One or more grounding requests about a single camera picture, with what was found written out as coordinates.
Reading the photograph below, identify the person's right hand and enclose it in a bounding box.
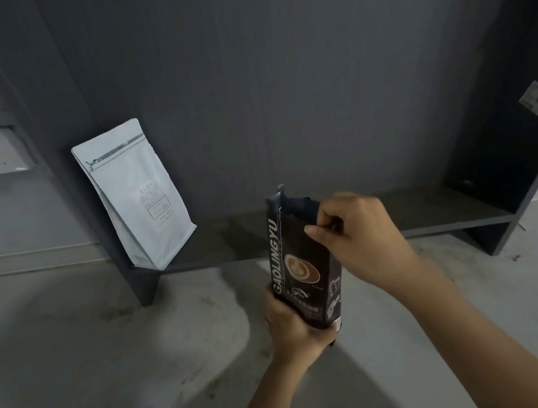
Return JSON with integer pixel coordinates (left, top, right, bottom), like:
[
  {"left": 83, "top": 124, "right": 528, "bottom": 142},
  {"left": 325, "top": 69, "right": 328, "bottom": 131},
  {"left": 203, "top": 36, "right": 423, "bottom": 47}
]
[{"left": 300, "top": 182, "right": 426, "bottom": 301}]

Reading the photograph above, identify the white zip pouch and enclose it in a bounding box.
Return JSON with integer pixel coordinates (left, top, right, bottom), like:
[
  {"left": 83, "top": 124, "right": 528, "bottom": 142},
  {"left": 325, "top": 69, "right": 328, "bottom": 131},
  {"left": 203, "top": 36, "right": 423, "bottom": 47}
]
[{"left": 67, "top": 111, "right": 203, "bottom": 281}]

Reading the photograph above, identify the black coffee bag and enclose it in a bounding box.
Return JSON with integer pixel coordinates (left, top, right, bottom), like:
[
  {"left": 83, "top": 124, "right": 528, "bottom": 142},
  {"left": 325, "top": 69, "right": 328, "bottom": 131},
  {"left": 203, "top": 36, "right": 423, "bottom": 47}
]
[{"left": 258, "top": 178, "right": 353, "bottom": 354}]

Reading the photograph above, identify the person's right forearm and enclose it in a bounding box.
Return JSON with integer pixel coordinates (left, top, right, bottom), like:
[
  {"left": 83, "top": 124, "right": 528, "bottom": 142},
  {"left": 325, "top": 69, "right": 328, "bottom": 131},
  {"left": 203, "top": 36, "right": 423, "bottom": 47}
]
[{"left": 392, "top": 243, "right": 538, "bottom": 408}]

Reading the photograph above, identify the dark grey shelf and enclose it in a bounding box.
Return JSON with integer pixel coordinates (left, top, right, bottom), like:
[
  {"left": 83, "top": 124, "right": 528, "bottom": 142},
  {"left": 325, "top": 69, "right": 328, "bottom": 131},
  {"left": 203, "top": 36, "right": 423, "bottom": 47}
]
[{"left": 0, "top": 0, "right": 538, "bottom": 328}]

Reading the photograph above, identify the person's left forearm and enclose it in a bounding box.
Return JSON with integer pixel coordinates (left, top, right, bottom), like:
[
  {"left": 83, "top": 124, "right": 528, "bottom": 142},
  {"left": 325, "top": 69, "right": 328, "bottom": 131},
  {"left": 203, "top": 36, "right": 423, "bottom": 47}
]
[{"left": 211, "top": 348, "right": 331, "bottom": 408}]

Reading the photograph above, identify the person's left hand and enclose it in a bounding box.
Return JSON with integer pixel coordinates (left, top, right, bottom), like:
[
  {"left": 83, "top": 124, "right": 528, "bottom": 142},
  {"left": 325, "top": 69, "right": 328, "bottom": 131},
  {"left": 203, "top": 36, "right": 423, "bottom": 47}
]
[{"left": 259, "top": 274, "right": 348, "bottom": 377}]

